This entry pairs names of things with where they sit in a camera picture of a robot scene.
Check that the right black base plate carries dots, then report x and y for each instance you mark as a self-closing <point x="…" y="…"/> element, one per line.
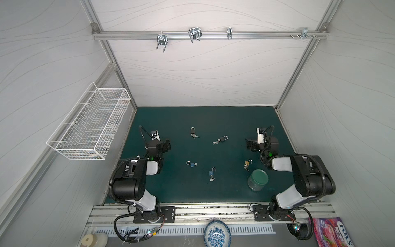
<point x="269" y="212"/>

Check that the blue padlock left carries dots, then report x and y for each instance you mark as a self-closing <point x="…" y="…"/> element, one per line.
<point x="191" y="164"/>

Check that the green table mat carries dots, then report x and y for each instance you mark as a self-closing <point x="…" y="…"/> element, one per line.
<point x="179" y="183"/>

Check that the white vented cable duct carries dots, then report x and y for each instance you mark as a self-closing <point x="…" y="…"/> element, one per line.
<point x="198" y="230"/>

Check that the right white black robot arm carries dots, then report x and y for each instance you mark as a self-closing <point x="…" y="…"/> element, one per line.
<point x="311" y="179"/>

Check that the white tape roll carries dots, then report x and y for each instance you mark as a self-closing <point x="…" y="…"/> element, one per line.
<point x="94" y="240"/>

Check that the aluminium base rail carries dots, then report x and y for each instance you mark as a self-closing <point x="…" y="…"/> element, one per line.
<point x="199" y="213"/>

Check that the green lidded jar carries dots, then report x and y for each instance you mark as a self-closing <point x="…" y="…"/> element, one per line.
<point x="257" y="180"/>

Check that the brass padlock with keys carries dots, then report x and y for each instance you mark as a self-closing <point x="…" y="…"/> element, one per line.
<point x="247" y="164"/>

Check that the metal U-bolt clamp middle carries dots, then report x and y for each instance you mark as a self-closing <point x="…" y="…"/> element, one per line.
<point x="195" y="34"/>

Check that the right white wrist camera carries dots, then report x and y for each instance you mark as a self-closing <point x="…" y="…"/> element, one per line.
<point x="261" y="135"/>

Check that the metal bolt clamp right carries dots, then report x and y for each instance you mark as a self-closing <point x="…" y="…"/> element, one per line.
<point x="304" y="35"/>

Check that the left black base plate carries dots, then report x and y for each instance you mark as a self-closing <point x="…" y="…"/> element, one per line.
<point x="165" y="214"/>

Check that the white wire basket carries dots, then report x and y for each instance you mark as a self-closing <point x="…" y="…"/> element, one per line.
<point x="88" y="130"/>

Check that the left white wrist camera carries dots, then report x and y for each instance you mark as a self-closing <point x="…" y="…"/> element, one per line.
<point x="155" y="135"/>

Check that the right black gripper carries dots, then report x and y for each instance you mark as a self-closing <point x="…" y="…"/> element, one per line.
<point x="251" y="144"/>

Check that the metal U-bolt clamp left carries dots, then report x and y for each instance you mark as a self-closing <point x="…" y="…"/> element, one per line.
<point x="162" y="40"/>

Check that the aluminium crossbar rail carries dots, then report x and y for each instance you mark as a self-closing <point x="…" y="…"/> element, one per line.
<point x="206" y="35"/>

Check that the metal u-bolt clamp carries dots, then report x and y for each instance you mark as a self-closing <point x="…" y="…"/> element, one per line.
<point x="195" y="34"/>
<point x="162" y="40"/>

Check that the pink Fox's candy bag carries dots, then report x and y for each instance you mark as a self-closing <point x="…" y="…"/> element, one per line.
<point x="331" y="232"/>

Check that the blue white patterned plate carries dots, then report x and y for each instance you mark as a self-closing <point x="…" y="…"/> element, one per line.
<point x="217" y="234"/>

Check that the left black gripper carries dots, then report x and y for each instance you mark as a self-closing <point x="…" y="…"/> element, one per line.
<point x="165" y="145"/>

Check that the blue padlock with keys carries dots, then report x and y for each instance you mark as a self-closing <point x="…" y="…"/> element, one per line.
<point x="211" y="174"/>

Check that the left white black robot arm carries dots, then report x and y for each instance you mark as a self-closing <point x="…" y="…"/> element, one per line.
<point x="127" y="183"/>

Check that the dark grey padlock with keys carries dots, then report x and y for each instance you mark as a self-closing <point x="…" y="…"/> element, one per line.
<point x="221" y="139"/>

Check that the small metal bracket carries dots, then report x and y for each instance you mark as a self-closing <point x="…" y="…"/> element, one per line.
<point x="229" y="33"/>

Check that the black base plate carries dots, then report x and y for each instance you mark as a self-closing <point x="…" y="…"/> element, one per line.
<point x="269" y="212"/>
<point x="165" y="214"/>

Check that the black padlock with keys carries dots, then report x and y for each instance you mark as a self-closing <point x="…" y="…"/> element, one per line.
<point x="192" y="133"/>

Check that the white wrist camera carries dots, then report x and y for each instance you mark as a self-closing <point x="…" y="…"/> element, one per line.
<point x="261" y="135"/>
<point x="155" y="135"/>

